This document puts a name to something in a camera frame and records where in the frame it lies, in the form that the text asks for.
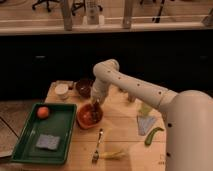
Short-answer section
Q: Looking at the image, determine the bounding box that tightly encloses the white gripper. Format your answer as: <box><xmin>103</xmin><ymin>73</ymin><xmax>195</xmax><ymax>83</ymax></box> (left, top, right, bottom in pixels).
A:
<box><xmin>91</xmin><ymin>79</ymin><xmax>110</xmax><ymax>113</ymax></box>

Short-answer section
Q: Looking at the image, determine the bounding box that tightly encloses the dark grape bunch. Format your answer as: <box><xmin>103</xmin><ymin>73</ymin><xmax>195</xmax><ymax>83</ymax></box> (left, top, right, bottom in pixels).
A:
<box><xmin>91</xmin><ymin>110</ymin><xmax>102</xmax><ymax>123</ymax></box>

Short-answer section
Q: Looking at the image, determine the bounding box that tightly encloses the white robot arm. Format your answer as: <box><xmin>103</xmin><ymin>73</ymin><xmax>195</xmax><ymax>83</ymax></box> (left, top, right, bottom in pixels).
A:
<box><xmin>91</xmin><ymin>59</ymin><xmax>213</xmax><ymax>171</ymax></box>

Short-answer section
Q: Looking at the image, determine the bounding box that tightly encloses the red bowl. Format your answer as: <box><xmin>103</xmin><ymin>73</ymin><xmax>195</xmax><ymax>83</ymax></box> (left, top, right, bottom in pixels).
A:
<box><xmin>76</xmin><ymin>103</ymin><xmax>102</xmax><ymax>129</ymax></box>

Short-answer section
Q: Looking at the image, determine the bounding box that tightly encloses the dark brown bowl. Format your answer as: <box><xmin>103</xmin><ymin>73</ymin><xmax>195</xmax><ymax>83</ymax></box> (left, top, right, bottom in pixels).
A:
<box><xmin>75</xmin><ymin>78</ymin><xmax>93</xmax><ymax>98</ymax></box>

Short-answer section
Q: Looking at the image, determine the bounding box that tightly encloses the white cup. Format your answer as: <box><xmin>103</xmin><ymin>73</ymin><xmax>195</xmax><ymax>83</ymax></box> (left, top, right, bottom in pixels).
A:
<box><xmin>55</xmin><ymin>84</ymin><xmax>68</xmax><ymax>100</ymax></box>

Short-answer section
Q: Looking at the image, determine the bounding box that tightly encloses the green plastic tray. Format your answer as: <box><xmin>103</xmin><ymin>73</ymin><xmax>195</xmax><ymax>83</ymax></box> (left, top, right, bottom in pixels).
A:
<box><xmin>11</xmin><ymin>103</ymin><xmax>77</xmax><ymax>165</ymax></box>

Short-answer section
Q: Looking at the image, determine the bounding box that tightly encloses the light green small object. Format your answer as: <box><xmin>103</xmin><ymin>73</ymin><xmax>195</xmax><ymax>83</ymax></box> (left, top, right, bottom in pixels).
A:
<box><xmin>139</xmin><ymin>103</ymin><xmax>152</xmax><ymax>116</ymax></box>

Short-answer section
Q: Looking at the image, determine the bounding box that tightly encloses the light blue cloth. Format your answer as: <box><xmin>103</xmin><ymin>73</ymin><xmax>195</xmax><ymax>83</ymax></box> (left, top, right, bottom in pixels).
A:
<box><xmin>137</xmin><ymin>116</ymin><xmax>156</xmax><ymax>136</ymax></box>

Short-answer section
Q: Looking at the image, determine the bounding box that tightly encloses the metal fork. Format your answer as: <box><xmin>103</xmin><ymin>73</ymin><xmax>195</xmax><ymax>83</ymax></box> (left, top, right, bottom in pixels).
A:
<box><xmin>92</xmin><ymin>128</ymin><xmax>103</xmax><ymax>164</ymax></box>

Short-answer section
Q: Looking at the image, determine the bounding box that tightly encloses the orange fruit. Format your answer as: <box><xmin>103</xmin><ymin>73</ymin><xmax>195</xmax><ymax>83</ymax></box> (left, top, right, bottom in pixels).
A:
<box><xmin>37</xmin><ymin>106</ymin><xmax>50</xmax><ymax>119</ymax></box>

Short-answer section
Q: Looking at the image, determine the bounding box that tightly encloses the green pepper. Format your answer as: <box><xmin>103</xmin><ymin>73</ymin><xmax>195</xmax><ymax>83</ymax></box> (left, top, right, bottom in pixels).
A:
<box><xmin>144</xmin><ymin>127</ymin><xmax>164</xmax><ymax>146</ymax></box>

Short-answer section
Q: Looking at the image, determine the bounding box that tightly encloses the blue sponge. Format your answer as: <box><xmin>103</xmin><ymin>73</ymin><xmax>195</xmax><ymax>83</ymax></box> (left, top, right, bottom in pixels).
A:
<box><xmin>36</xmin><ymin>134</ymin><xmax>60</xmax><ymax>150</ymax></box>

